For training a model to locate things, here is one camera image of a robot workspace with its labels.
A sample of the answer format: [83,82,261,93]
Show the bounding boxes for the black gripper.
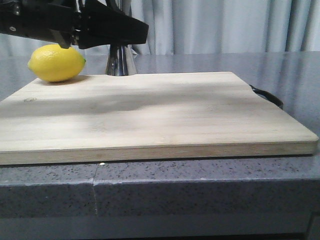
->
[0,0,149,49]

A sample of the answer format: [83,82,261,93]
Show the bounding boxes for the steel double jigger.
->
[105,0,137,76]

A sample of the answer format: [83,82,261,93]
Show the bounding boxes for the yellow lemon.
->
[27,44,86,82]

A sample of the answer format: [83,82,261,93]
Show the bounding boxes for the wooden cutting board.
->
[0,72,319,165]

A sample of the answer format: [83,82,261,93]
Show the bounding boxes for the black cutting board handle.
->
[249,84,284,109]

